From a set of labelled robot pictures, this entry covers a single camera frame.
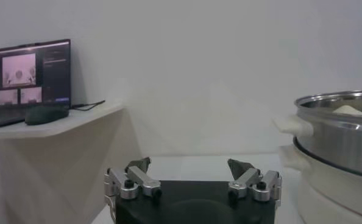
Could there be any black computer mouse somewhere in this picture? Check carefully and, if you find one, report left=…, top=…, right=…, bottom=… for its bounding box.
left=24, top=105, right=69, bottom=125

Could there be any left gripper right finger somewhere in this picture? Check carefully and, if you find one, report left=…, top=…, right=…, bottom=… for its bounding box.
left=227, top=158, right=283, bottom=202

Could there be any black laptop cable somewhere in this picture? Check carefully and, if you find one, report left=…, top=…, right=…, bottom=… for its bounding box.
left=70, top=99, right=106, bottom=111

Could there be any white steamed baozi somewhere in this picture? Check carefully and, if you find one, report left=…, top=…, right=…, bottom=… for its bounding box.
left=332, top=105, right=362, bottom=117

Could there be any white side table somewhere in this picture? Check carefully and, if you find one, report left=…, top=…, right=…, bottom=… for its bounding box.
left=0, top=102, right=142, bottom=224

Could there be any stainless steel steamer basket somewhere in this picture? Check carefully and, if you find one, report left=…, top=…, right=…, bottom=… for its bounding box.
left=272, top=89, right=362, bottom=180

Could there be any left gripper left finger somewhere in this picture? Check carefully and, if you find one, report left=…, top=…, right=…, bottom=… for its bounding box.
left=103, top=156, right=163, bottom=201

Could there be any cream electric cooking pot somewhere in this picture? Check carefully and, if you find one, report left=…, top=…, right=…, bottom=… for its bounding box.
left=278, top=136, right=362, bottom=224

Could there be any black laptop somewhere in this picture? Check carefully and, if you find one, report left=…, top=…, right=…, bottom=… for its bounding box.
left=0, top=38, right=71, bottom=128

